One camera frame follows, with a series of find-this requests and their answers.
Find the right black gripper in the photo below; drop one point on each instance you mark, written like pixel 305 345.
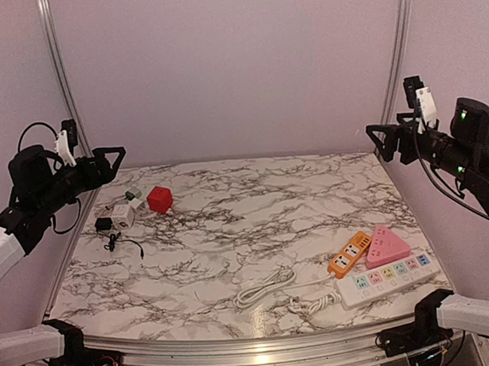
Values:
pixel 406 129

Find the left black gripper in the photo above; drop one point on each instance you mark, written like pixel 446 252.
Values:
pixel 105 175

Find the red cube socket adapter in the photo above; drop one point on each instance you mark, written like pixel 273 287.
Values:
pixel 160 200

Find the orange power strip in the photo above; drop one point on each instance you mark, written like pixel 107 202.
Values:
pixel 347 257

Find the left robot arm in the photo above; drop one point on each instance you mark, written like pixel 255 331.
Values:
pixel 44 181

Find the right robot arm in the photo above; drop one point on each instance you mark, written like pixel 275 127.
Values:
pixel 464 154

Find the green grey plug adapter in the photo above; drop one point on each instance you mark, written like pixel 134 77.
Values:
pixel 133 194

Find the white small charger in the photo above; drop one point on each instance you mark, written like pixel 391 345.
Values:
pixel 136 204

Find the white cube socket adapter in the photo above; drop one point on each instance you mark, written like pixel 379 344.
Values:
pixel 122 216

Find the pink triangular power strip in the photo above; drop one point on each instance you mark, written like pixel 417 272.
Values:
pixel 386 247

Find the white multicolour power strip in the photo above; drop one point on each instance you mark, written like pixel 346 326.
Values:
pixel 371 285

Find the black power adapter with cable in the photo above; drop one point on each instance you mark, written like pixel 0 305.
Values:
pixel 104 228

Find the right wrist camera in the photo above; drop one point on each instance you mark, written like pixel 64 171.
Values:
pixel 420 99

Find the right aluminium frame post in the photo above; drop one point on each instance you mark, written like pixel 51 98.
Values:
pixel 399 46

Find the aluminium frame post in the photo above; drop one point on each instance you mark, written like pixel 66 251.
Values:
pixel 48 23
pixel 399 46

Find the left aluminium frame post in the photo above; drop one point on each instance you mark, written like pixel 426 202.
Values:
pixel 48 23

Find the aluminium front rail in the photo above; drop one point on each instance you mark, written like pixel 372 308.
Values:
pixel 352 346

